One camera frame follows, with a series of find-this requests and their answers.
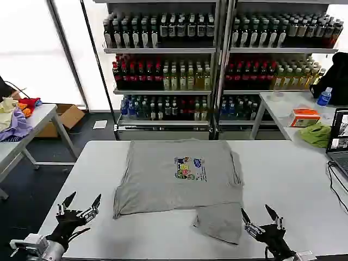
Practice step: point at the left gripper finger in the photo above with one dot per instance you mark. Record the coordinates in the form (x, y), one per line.
(65, 205)
(92, 210)

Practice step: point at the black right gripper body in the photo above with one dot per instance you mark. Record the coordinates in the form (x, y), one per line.
(274, 237)

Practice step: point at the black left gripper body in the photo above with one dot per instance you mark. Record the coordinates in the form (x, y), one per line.
(68, 221)

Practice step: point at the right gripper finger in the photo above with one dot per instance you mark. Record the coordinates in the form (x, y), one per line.
(251, 228)
(278, 221)

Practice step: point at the grey printed shirt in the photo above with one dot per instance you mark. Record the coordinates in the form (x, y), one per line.
(168, 190)

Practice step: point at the brown cardboard box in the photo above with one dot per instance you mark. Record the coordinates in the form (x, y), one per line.
(63, 119)

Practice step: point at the white paper sheet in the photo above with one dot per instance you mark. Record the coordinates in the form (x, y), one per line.
(100, 124)

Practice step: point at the white side table with clothes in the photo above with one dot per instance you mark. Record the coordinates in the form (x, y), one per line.
(35, 119)

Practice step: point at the purple cloth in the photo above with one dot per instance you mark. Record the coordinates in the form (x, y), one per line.
(17, 126)

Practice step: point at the green cloth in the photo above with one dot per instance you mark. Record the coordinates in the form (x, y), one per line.
(316, 134)

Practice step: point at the open laptop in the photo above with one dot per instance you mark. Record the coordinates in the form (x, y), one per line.
(340, 138)

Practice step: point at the orange cloth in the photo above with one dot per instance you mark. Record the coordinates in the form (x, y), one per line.
(22, 108)

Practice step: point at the orange tissue box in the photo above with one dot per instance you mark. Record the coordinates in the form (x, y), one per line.
(303, 117)

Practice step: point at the red cloth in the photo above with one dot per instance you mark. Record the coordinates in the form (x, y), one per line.
(30, 103)

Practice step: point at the cream cloth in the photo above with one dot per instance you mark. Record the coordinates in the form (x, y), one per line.
(6, 111)

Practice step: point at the white desk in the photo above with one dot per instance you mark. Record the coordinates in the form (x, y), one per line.
(288, 104)

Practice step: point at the white tape roll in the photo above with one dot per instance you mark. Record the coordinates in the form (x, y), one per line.
(276, 96)

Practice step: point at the blue water bottle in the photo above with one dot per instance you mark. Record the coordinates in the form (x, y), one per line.
(324, 98)

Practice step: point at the black slanted pole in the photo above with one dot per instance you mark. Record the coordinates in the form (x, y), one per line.
(98, 70)

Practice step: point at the black bag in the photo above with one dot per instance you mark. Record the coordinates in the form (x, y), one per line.
(334, 79)

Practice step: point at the bottle shelf beside desk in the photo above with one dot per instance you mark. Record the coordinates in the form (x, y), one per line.
(261, 65)

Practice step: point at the bottle shelf with tea bottles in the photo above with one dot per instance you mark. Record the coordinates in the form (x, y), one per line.
(163, 68)

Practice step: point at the grey slanted window post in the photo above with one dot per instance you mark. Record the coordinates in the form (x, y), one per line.
(68, 54)

